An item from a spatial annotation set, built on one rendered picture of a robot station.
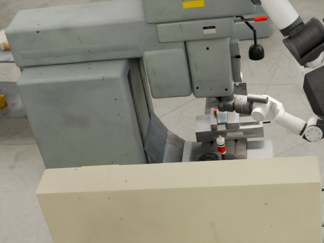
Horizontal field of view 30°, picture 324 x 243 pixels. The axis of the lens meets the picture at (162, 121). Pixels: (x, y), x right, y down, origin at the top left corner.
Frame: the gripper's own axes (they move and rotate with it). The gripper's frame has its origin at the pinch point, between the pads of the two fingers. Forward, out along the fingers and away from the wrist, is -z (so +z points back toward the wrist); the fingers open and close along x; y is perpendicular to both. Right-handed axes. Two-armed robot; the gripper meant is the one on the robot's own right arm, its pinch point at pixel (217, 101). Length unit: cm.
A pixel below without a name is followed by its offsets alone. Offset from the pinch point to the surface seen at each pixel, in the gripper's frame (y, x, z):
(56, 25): -53, 33, -56
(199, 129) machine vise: 23.3, -3.7, -14.5
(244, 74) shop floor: 122, -206, -80
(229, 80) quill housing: -16.9, 6.0, 10.9
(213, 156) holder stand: 10.6, 28.0, 9.5
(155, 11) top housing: -56, 19, -13
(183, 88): -16.1, 16.0, -7.7
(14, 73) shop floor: 119, -152, -306
